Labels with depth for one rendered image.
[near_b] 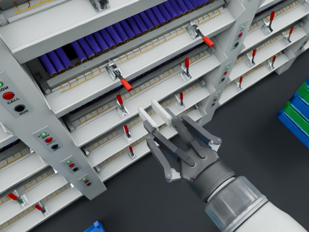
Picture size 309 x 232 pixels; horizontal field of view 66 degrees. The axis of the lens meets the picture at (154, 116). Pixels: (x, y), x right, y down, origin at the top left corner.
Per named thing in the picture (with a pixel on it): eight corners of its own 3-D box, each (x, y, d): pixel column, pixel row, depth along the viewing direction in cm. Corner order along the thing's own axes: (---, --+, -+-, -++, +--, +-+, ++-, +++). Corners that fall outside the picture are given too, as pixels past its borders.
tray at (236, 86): (283, 63, 150) (301, 53, 136) (212, 109, 132) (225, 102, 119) (266, 37, 151) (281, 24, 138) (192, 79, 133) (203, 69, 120)
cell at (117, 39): (110, 24, 64) (122, 44, 64) (104, 27, 64) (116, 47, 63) (110, 20, 62) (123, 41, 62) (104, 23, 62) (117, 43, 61)
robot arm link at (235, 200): (259, 210, 42) (234, 183, 46) (276, 192, 35) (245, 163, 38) (221, 242, 40) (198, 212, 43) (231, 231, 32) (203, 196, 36)
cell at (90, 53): (82, 32, 60) (96, 54, 60) (82, 37, 62) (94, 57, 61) (76, 34, 59) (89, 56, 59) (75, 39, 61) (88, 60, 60)
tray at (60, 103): (229, 27, 78) (245, 9, 69) (57, 118, 61) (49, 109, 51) (196, -21, 80) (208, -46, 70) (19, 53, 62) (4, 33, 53)
